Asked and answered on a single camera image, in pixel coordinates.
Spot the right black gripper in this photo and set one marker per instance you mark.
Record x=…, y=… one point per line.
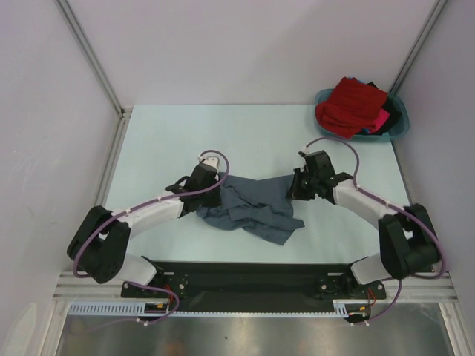
x=295, y=190

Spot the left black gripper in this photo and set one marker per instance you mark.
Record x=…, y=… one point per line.
x=215, y=201

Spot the grey-blue t shirt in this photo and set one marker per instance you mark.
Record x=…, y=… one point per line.
x=259, y=207

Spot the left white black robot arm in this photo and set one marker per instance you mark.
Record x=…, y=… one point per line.
x=99, y=247

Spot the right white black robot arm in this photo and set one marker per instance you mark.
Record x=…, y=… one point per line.
x=407, y=240

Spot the red t shirt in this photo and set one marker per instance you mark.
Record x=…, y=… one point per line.
x=351, y=106

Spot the pink t shirt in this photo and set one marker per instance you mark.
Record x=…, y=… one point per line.
x=378, y=122

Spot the teal plastic basket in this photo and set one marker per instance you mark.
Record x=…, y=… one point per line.
x=398, y=130

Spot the black t shirt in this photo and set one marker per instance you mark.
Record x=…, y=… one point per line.
x=392, y=122

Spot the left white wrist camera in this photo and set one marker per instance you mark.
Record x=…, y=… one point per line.
x=210, y=163

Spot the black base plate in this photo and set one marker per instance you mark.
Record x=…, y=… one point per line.
x=254, y=287

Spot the grey slotted cable duct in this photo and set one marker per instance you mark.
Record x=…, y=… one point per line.
x=144, y=309

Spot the aluminium front rail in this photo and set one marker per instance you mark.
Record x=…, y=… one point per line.
x=414, y=290

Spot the left aluminium frame post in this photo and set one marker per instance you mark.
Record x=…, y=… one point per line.
x=85, y=46

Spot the aluminium frame post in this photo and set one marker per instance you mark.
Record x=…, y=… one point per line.
x=436, y=13
x=85, y=46

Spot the right aluminium frame post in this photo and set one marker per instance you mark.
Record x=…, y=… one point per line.
x=436, y=13

